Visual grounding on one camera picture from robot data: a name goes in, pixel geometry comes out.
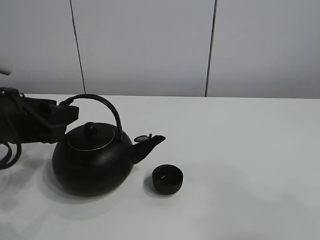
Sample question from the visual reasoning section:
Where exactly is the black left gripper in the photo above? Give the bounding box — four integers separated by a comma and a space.
0, 87, 79, 144

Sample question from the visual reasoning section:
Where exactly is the black round teapot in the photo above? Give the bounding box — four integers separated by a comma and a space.
51, 94, 166, 197

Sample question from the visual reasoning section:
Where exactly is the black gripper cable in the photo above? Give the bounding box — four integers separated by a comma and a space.
0, 139, 23, 171

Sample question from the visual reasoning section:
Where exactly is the small black teacup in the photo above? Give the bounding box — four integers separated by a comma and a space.
151, 164, 184, 195

